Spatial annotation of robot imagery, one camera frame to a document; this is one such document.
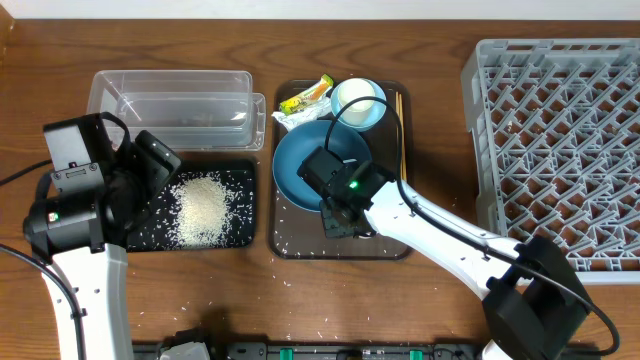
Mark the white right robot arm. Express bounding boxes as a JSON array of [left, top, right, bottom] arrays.
[[298, 158, 596, 359]]

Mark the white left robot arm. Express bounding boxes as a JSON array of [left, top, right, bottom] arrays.
[[24, 130, 181, 359]]

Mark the black waste tray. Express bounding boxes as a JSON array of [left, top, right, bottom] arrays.
[[127, 159, 256, 252]]

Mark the grey plastic dishwasher rack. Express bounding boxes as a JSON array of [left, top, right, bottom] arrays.
[[461, 38, 639, 285]]

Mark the dark brown serving tray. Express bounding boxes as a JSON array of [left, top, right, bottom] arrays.
[[265, 78, 417, 261]]

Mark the clear plastic bin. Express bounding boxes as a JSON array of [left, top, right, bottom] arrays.
[[87, 70, 266, 152]]

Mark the wooden chopstick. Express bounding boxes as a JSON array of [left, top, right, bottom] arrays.
[[395, 95, 402, 149], [396, 92, 408, 181]]

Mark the cream paper cup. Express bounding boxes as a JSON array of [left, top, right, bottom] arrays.
[[337, 78, 375, 127]]

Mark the light blue small bowl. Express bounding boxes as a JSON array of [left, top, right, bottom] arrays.
[[330, 78, 386, 132]]

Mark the silver foil wrapper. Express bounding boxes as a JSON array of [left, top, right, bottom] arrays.
[[272, 97, 331, 131]]

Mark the yellow green snack wrapper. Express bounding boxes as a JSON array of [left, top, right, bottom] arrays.
[[279, 74, 334, 115]]

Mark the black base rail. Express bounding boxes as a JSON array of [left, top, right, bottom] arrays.
[[133, 329, 481, 360]]

